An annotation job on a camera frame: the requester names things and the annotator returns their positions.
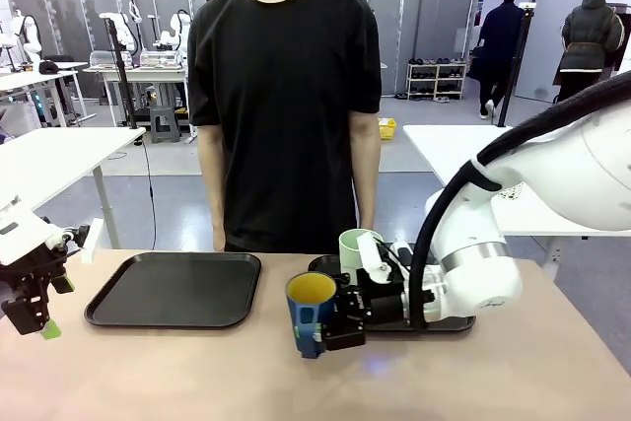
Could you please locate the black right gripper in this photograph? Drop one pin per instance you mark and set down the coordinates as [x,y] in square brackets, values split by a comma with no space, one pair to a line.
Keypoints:
[384,307]

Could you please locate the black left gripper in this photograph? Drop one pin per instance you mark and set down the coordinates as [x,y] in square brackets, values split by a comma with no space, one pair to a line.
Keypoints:
[29,278]

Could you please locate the blue cup with yellow inside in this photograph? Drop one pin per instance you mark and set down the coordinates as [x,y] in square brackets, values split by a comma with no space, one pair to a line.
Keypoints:
[308,312]

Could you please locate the pale green plastic cup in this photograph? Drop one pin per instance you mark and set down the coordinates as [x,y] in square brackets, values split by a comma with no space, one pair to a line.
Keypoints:
[352,253]

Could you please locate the person's right forearm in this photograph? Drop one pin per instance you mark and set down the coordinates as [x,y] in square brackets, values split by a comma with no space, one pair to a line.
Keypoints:
[215,194]

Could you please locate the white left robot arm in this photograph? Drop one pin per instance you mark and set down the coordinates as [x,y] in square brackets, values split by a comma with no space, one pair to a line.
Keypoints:
[20,238]

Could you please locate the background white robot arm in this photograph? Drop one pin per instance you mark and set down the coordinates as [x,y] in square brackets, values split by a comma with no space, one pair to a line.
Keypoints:
[27,36]

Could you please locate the person's left forearm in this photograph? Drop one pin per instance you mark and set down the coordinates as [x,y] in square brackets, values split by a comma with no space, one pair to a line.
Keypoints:
[367,184]

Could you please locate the person's left hand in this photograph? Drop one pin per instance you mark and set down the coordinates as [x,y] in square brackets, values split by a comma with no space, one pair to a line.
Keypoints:
[368,222]

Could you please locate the person's right hand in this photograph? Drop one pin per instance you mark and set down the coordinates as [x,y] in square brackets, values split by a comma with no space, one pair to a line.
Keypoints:
[220,238]

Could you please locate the black plastic tray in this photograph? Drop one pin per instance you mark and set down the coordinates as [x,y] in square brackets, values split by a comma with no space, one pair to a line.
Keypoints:
[182,288]
[453,323]

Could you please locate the white table with grey leg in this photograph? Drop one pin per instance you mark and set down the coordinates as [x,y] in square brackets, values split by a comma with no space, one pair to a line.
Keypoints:
[59,160]

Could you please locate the yellow plastic crate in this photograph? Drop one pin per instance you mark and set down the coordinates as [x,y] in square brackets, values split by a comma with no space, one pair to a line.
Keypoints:
[387,129]

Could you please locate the grey step stool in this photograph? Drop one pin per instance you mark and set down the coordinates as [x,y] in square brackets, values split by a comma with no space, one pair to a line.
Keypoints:
[163,125]

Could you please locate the person in black T-shirt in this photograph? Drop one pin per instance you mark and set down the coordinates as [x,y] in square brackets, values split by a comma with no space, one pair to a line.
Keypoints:
[286,95]

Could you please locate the black cap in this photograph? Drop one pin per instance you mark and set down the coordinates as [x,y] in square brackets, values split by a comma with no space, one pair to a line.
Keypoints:
[48,67]

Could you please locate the black tripod pole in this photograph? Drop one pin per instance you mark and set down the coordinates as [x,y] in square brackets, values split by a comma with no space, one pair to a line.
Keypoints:
[123,76]

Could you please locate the wooden shoe rack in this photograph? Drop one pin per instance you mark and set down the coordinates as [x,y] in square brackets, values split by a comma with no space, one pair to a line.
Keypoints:
[436,78]

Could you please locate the walking person in black coat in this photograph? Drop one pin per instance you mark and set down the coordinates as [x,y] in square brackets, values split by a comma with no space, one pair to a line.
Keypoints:
[500,36]

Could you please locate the person in black puffer jacket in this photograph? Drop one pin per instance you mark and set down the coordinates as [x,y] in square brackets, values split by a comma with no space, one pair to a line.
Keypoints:
[586,41]

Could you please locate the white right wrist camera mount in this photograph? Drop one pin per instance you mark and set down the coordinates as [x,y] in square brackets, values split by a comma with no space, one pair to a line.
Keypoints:
[374,253]

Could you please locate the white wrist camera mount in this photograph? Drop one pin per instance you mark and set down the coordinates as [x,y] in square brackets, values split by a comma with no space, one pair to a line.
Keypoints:
[374,253]
[92,241]

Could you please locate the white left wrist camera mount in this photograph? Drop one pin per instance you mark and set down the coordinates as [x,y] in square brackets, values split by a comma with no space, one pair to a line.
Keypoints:
[92,241]

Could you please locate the black camera stand pole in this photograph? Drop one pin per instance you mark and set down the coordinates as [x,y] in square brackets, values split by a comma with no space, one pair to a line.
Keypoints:
[512,66]

